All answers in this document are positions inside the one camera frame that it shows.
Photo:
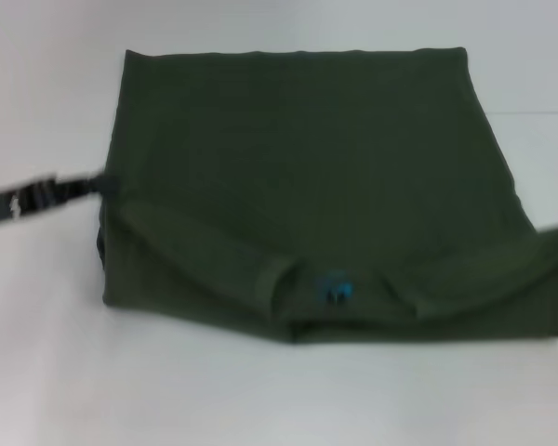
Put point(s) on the dark green FREE t-shirt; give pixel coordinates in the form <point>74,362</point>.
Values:
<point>307,162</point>

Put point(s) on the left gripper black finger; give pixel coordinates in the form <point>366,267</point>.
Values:
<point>107,187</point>

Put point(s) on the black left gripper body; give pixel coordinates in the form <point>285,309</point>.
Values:
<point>28,200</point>

